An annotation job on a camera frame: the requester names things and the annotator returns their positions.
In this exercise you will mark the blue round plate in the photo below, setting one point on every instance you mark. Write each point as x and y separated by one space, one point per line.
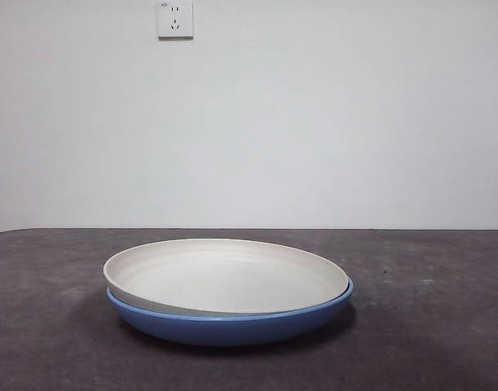
232 330

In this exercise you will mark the white wall socket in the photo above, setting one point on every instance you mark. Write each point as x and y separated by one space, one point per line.
175 24

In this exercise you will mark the white round plate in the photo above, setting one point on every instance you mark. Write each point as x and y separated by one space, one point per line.
232 277

